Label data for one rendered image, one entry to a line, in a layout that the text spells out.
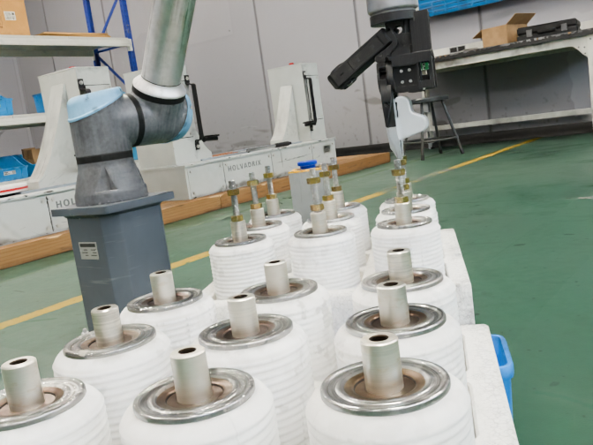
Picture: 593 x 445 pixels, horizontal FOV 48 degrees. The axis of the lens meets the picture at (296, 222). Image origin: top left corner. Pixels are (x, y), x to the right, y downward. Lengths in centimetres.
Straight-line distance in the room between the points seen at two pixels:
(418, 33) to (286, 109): 365
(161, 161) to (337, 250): 285
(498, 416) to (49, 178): 289
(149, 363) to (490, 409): 26
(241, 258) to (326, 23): 599
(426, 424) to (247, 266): 59
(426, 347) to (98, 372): 25
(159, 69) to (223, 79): 622
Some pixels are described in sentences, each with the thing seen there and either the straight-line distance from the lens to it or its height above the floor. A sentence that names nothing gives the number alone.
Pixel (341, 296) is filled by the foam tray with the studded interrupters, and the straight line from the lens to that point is 88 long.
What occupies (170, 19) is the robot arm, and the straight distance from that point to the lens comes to 141.
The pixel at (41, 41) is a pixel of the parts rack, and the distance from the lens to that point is 638.
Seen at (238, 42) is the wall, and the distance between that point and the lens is 751.
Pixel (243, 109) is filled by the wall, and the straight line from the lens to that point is 749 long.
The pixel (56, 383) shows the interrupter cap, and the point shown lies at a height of 25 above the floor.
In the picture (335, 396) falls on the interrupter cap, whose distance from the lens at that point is 39.
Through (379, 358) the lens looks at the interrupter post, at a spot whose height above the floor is 27.
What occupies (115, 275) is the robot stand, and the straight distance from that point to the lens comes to 139.
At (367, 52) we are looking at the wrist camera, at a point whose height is 50.
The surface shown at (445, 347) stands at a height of 24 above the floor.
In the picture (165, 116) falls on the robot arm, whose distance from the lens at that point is 147.
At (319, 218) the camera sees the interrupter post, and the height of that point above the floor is 27.
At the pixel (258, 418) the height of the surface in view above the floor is 24.
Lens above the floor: 41
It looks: 9 degrees down
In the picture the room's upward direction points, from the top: 8 degrees counter-clockwise
